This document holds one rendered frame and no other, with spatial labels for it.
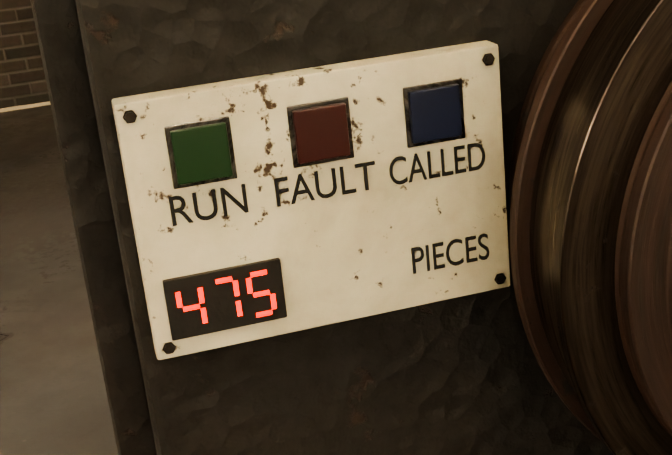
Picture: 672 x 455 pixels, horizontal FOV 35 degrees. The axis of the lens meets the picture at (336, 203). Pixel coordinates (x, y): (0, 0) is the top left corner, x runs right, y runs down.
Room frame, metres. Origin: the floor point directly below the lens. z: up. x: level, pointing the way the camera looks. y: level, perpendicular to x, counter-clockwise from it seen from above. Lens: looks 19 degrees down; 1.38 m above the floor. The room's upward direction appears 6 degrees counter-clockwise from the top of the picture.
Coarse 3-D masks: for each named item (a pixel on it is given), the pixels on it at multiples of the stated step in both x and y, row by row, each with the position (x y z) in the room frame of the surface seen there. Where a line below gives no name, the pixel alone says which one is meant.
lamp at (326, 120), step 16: (304, 112) 0.67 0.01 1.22; (320, 112) 0.67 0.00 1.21; (336, 112) 0.68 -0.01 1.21; (304, 128) 0.67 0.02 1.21; (320, 128) 0.67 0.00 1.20; (336, 128) 0.68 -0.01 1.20; (304, 144) 0.67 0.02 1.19; (320, 144) 0.67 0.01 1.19; (336, 144) 0.68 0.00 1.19; (304, 160) 0.67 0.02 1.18
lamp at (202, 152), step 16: (192, 128) 0.66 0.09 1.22; (208, 128) 0.66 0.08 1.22; (224, 128) 0.66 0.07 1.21; (176, 144) 0.65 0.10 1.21; (192, 144) 0.65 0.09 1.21; (208, 144) 0.66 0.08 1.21; (224, 144) 0.66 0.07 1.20; (176, 160) 0.65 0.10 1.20; (192, 160) 0.65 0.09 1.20; (208, 160) 0.66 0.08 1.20; (224, 160) 0.66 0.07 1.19; (192, 176) 0.65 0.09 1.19; (208, 176) 0.66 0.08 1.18; (224, 176) 0.66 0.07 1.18
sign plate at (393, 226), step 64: (384, 64) 0.69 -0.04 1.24; (448, 64) 0.70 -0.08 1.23; (128, 128) 0.65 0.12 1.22; (256, 128) 0.67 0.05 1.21; (384, 128) 0.69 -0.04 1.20; (128, 192) 0.65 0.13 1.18; (192, 192) 0.66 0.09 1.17; (256, 192) 0.67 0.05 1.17; (320, 192) 0.68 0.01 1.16; (384, 192) 0.69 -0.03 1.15; (448, 192) 0.70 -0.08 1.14; (192, 256) 0.66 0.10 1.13; (256, 256) 0.67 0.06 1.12; (320, 256) 0.68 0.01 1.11; (384, 256) 0.69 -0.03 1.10; (448, 256) 0.70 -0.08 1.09; (192, 320) 0.65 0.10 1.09; (256, 320) 0.66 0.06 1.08; (320, 320) 0.68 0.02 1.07
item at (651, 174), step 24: (648, 144) 0.58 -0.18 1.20; (648, 168) 0.57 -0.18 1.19; (648, 192) 0.57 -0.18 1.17; (624, 216) 0.58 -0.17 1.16; (648, 216) 0.57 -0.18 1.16; (624, 240) 0.57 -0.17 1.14; (648, 240) 0.57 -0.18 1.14; (624, 264) 0.57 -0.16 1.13; (648, 264) 0.57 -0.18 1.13; (624, 288) 0.57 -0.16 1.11; (648, 288) 0.57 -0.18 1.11; (624, 312) 0.57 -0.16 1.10; (648, 312) 0.57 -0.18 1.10; (624, 336) 0.58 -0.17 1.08; (648, 336) 0.57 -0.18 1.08; (648, 360) 0.57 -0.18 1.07; (648, 384) 0.57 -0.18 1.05
